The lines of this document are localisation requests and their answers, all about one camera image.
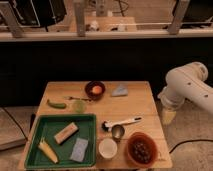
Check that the green plastic cup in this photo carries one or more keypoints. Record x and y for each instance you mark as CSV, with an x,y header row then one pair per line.
x,y
79,106

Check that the wooden block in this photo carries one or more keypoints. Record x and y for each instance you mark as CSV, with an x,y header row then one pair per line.
x,y
65,133

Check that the blue sponge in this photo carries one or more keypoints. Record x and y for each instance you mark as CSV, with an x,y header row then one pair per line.
x,y
79,150

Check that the white plastic cup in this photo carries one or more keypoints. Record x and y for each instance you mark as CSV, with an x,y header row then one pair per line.
x,y
107,148

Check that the metal measuring cup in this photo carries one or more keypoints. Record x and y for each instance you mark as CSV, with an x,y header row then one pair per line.
x,y
118,132

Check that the wooden table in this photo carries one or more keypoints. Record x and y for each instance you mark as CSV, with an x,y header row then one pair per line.
x,y
138,103

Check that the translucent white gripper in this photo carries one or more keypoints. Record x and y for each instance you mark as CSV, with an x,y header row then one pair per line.
x,y
168,113

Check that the white handled spoon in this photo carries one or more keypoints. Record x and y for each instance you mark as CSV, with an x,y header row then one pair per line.
x,y
107,125

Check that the yellow corn cob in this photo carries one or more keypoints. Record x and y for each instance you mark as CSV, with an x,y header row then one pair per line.
x,y
48,151

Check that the orange apple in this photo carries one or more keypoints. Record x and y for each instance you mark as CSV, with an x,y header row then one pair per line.
x,y
97,90

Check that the dark brown bowl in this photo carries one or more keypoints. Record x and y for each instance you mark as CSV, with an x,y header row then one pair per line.
x,y
88,90

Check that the light blue cloth piece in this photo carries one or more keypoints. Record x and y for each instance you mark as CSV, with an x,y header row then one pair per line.
x,y
119,91

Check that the green plastic tray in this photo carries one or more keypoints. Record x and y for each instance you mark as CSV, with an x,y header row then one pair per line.
x,y
47,126

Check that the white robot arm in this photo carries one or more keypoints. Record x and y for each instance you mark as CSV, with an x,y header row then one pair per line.
x,y
185,82

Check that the green pepper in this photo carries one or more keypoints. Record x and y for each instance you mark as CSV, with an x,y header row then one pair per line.
x,y
56,105

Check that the dark metal fork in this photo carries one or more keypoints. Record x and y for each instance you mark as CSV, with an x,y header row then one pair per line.
x,y
77,98

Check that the orange bowl with beans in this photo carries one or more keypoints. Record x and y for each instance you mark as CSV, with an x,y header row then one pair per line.
x,y
141,150

